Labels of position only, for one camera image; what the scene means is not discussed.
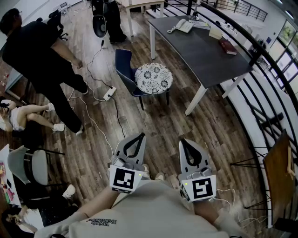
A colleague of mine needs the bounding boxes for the white cluttered table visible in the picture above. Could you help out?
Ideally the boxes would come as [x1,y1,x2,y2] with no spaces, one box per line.
[0,144,21,207]

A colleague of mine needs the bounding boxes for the beige box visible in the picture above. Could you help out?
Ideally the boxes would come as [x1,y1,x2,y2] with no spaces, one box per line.
[209,26,223,40]

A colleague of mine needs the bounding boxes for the grey chair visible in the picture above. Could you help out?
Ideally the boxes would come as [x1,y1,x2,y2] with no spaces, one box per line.
[7,145,66,200]

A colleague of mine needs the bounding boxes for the black office chair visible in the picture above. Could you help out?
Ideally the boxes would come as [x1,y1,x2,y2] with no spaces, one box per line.
[36,9,69,41]

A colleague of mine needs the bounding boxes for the light wooden stick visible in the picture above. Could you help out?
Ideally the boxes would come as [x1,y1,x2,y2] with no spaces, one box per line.
[285,145,295,181]

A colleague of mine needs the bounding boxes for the white power strip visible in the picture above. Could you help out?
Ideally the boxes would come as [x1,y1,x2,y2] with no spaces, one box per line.
[102,86,117,101]

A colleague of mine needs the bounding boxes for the person's left forearm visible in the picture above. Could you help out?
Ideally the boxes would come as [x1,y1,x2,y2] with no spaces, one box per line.
[76,185,122,219]

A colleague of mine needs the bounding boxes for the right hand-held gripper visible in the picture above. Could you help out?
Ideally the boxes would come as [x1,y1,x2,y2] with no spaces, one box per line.
[178,139,217,203]

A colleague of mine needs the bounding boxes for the large glass window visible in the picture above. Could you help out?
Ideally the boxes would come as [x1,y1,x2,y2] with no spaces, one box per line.
[276,20,298,82]

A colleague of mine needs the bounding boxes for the white desk telephone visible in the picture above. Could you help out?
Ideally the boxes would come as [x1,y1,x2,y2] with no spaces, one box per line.
[166,18,194,34]

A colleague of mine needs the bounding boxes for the black rounded chair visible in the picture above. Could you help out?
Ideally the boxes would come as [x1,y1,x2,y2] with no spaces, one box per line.
[91,0,108,38]

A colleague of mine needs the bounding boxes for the black straight railing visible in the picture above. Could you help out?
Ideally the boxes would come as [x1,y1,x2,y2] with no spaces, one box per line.
[215,0,269,23]

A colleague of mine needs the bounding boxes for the black cable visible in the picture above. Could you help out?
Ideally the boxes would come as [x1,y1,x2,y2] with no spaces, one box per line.
[86,38,113,89]
[109,95,126,139]

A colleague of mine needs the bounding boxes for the long white cable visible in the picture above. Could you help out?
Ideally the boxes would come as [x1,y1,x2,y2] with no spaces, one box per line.
[67,81,115,156]

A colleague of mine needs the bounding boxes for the brown wooden table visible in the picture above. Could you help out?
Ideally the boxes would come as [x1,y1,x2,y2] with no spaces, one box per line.
[263,129,297,224]

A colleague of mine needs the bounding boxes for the dark red book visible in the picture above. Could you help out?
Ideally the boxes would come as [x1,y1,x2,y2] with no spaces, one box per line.
[218,39,238,56]

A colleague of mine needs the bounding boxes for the white paper sheets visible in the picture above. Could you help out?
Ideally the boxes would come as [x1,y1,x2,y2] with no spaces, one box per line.
[190,20,210,30]

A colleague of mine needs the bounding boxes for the light grey table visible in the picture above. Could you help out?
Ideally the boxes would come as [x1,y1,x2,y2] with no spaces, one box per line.
[4,67,31,98]

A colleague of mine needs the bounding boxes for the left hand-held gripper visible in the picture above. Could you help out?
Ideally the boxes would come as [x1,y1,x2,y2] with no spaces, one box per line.
[108,132,147,195]

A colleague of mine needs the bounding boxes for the round floral white cushion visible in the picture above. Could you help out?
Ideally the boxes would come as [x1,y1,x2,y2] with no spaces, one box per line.
[134,62,174,95]

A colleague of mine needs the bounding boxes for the dark grey desk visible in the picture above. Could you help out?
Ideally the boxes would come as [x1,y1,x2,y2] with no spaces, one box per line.
[148,15,254,116]

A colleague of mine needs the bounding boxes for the black curved railing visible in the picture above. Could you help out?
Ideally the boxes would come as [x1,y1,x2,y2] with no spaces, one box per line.
[163,0,298,233]

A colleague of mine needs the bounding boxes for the person's beige shirt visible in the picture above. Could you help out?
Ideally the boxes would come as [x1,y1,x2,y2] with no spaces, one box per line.
[34,180,245,238]

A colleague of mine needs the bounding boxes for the person's right forearm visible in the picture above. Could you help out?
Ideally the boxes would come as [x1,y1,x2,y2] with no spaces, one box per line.
[193,199,221,224]

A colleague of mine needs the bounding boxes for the thin white cable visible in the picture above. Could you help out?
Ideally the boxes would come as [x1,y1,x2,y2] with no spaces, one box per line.
[215,188,268,230]

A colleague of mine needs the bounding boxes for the dark blue chair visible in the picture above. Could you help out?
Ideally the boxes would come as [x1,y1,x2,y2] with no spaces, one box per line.
[114,48,170,111]

